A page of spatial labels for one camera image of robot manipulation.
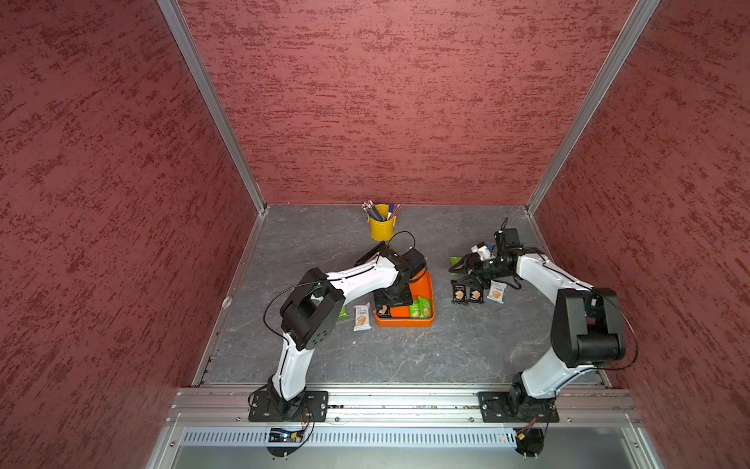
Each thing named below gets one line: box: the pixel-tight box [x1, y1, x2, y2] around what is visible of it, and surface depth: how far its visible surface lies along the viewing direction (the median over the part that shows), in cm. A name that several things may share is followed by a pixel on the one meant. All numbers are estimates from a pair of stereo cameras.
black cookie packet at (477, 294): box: [469, 285, 485, 304], surface depth 96 cm
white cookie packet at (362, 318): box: [353, 301, 373, 332], surface depth 91 cm
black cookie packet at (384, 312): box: [376, 304, 391, 319], surface depth 91 cm
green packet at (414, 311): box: [409, 299, 421, 319], surface depth 91 cm
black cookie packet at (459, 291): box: [451, 279, 467, 302], surface depth 97 cm
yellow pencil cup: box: [367, 204, 397, 243], surface depth 107 cm
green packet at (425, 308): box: [417, 296, 432, 319], surface depth 91 cm
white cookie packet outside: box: [486, 279, 507, 304], surface depth 96 cm
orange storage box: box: [374, 268, 436, 328], surface depth 91 cm
